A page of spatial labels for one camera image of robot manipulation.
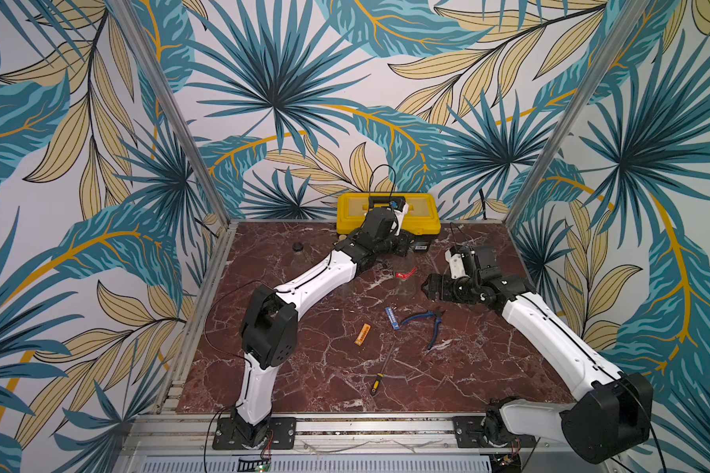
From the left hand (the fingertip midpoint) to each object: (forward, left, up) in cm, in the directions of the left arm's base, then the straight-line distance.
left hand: (411, 237), depth 84 cm
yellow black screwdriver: (-31, +8, -23) cm, 40 cm away
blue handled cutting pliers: (-13, -11, -22) cm, 28 cm away
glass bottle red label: (-1, -1, -19) cm, 19 cm away
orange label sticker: (-19, +13, -24) cm, 33 cm away
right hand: (-12, -7, -7) cm, 16 cm away
